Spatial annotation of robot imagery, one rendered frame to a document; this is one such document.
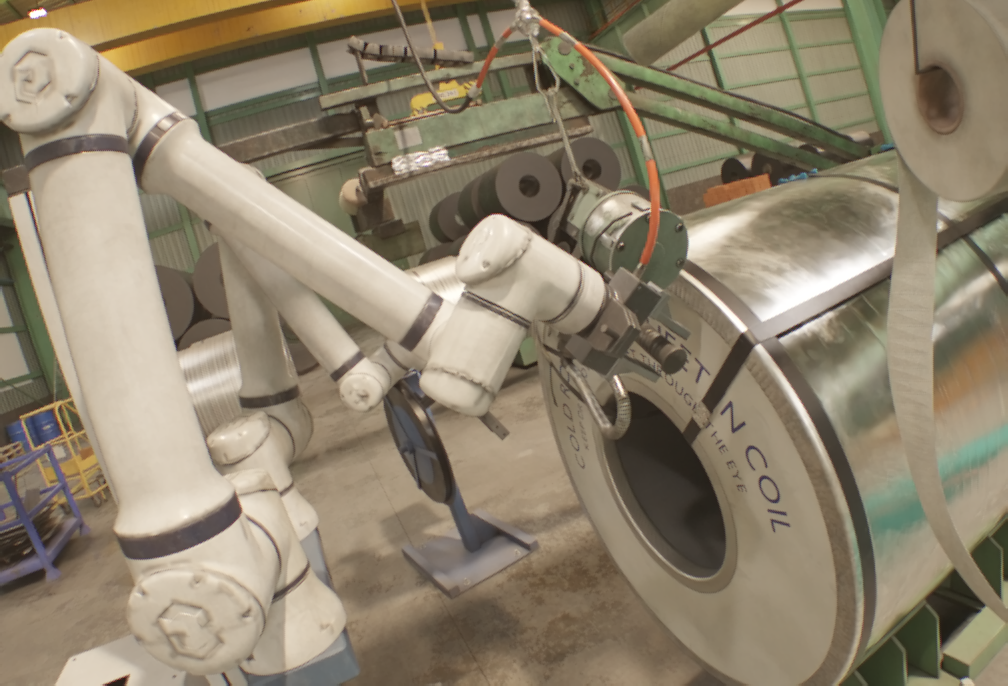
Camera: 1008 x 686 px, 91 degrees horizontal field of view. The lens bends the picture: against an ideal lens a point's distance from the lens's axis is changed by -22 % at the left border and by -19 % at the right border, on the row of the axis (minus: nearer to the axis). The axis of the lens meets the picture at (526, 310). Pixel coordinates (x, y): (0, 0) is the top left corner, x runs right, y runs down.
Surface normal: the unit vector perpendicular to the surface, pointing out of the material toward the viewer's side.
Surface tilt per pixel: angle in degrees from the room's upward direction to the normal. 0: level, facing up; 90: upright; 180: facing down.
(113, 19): 90
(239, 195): 82
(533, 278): 105
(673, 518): 36
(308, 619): 68
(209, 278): 90
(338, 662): 90
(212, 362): 49
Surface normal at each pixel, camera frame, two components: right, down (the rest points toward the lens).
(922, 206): -0.05, 0.15
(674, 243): 0.40, 0.44
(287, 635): 0.32, -0.36
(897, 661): -0.88, 0.32
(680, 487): 0.11, -0.56
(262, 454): 0.80, -0.16
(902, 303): -0.36, 0.28
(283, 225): 0.33, -0.12
